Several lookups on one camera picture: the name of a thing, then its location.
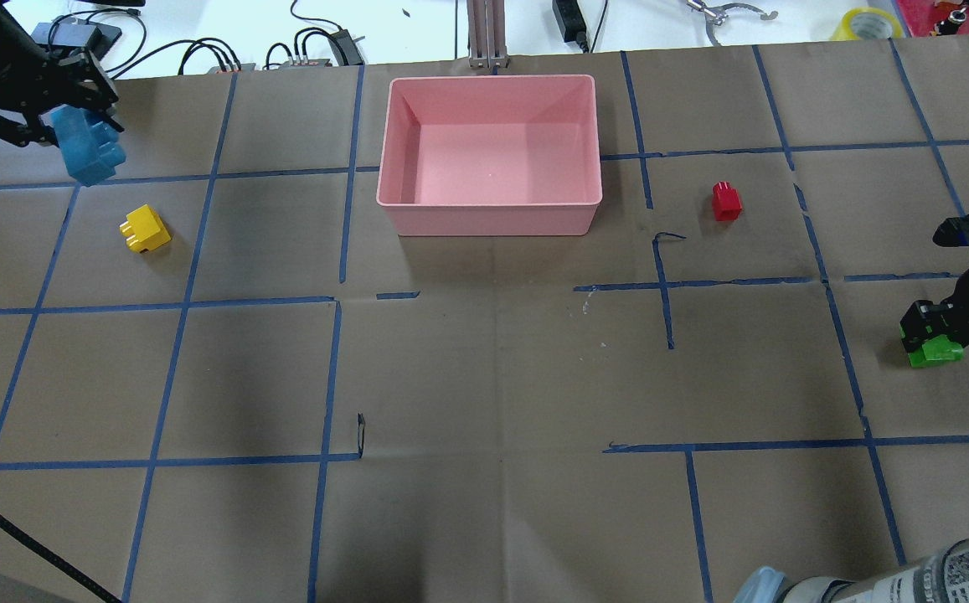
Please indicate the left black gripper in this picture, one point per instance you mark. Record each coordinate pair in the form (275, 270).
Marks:
(0, 69)

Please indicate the green toy block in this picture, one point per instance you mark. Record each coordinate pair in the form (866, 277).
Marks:
(927, 350)

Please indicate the blue toy block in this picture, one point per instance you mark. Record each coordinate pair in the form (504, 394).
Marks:
(89, 146)

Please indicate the yellow toy block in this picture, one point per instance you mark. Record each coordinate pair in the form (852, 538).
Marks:
(144, 230)

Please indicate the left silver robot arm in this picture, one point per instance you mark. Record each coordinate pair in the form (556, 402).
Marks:
(34, 81)

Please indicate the pink plastic box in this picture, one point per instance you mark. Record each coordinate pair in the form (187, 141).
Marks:
(492, 155)

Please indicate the black device on desk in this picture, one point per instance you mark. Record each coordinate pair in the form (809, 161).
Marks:
(74, 34)

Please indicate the red toy block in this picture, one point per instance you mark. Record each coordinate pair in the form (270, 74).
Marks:
(726, 204)

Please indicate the yellow tape roll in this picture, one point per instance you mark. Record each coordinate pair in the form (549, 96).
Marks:
(867, 23)

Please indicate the brown paper table cover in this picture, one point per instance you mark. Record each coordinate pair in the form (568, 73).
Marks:
(290, 402)

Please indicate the black power adapter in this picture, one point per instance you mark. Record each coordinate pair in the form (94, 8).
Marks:
(573, 28)

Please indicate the black cable hub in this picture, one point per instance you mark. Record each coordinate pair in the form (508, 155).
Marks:
(344, 48)

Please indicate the aluminium frame post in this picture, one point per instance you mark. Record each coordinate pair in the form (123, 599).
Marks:
(487, 44)

